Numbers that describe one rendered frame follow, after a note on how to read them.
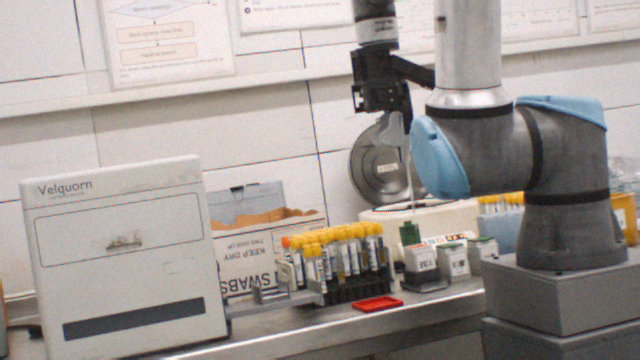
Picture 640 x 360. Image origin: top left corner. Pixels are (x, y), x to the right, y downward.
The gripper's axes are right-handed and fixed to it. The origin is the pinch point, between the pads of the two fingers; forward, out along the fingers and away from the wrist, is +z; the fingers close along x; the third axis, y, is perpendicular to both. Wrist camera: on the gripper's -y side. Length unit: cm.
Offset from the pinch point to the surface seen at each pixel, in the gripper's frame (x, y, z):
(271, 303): 5.8, 30.1, 20.3
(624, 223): 2.9, -43.0, 19.8
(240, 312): 6.0, 35.5, 20.7
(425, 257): 2.2, -0.1, 18.6
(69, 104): -53, 54, -20
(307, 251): -1.7, 20.3, 14.1
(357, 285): -3.1, 11.5, 22.0
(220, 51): -56, 17, -29
